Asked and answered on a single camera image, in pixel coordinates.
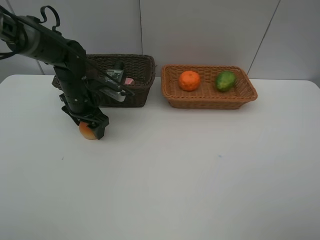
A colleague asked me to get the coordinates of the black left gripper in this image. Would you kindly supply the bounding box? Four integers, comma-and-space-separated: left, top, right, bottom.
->
59, 93, 109, 140

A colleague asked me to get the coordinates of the red-yellow peach fruit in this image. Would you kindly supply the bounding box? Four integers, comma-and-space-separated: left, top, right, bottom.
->
78, 121, 97, 140

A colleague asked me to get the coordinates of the dark grey rectangular bottle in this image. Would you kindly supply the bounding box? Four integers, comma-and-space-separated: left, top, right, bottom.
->
106, 61, 126, 85

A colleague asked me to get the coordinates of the pink bottle white cap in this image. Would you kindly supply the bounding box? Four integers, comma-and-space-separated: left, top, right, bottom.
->
124, 77, 135, 86

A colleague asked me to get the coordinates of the orange mandarin fruit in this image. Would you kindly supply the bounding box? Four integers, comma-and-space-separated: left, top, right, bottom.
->
178, 70, 201, 92

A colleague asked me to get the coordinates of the green lime fruit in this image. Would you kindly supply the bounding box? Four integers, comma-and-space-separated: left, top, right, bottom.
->
215, 71, 237, 92

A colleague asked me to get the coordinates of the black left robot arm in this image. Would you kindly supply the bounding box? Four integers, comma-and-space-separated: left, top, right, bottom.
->
0, 6, 109, 140

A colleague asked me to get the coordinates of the dark brown wicker basket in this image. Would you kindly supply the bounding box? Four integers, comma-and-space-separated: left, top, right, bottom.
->
41, 45, 155, 120

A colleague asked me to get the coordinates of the light orange wicker basket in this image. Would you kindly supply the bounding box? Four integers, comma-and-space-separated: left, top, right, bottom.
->
161, 64, 258, 110

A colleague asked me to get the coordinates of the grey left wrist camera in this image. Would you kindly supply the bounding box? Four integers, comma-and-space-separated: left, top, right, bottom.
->
96, 77, 135, 102

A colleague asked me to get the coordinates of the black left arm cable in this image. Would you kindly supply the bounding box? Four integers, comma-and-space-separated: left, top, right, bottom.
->
0, 48, 20, 61

